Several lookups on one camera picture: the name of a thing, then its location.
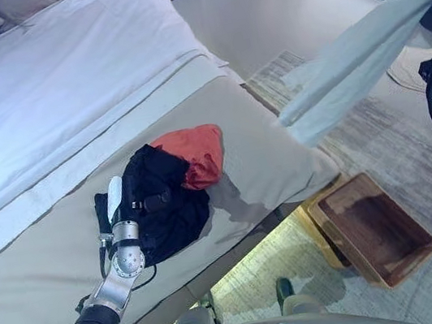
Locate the grey striped rug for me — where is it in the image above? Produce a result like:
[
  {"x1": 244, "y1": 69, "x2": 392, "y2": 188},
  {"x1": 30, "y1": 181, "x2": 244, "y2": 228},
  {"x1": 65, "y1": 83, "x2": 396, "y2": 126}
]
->
[{"x1": 76, "y1": 26, "x2": 432, "y2": 324}]

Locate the small cream floor mat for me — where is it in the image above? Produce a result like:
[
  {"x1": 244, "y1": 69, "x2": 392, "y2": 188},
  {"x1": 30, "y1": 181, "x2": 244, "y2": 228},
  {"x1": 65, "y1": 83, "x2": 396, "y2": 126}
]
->
[{"x1": 382, "y1": 41, "x2": 432, "y2": 99}]

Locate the brown wicker basket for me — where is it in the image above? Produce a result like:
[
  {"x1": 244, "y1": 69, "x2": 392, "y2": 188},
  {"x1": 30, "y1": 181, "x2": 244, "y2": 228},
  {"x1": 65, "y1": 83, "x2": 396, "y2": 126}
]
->
[{"x1": 291, "y1": 162, "x2": 432, "y2": 302}]

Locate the black and white left hand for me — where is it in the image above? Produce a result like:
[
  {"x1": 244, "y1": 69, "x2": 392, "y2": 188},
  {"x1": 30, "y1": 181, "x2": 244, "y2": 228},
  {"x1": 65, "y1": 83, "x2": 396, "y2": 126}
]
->
[{"x1": 101, "y1": 168, "x2": 176, "y2": 229}]

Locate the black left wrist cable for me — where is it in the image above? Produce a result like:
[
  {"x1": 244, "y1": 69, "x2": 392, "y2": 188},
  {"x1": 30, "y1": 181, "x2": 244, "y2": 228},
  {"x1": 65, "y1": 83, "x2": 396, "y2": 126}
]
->
[{"x1": 94, "y1": 225, "x2": 161, "y2": 296}]

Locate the white duvet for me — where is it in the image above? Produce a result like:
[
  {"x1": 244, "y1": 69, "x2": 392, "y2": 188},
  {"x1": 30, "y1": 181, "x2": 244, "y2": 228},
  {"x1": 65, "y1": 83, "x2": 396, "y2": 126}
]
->
[{"x1": 0, "y1": 0, "x2": 234, "y2": 235}]

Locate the large beige pillow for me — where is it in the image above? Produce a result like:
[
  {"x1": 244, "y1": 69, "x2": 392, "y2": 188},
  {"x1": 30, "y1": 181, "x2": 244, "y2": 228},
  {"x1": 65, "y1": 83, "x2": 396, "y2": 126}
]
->
[{"x1": 0, "y1": 0, "x2": 123, "y2": 27}]

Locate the orange garment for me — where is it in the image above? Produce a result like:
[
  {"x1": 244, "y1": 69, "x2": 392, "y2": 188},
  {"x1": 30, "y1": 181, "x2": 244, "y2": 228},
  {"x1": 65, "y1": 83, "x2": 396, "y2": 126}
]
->
[{"x1": 149, "y1": 121, "x2": 232, "y2": 198}]

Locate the white garment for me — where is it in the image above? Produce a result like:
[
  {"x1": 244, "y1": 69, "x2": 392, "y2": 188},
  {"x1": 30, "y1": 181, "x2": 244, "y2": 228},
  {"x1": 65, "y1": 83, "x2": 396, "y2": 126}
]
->
[{"x1": 258, "y1": 0, "x2": 432, "y2": 152}]

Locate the large bed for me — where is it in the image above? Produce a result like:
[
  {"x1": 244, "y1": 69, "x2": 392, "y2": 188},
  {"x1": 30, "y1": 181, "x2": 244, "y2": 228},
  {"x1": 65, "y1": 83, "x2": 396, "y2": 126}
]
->
[{"x1": 0, "y1": 40, "x2": 366, "y2": 324}]

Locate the black garment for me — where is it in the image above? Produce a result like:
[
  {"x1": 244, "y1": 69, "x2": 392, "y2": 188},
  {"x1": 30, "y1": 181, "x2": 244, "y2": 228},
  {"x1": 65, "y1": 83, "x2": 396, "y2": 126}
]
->
[{"x1": 86, "y1": 135, "x2": 221, "y2": 273}]

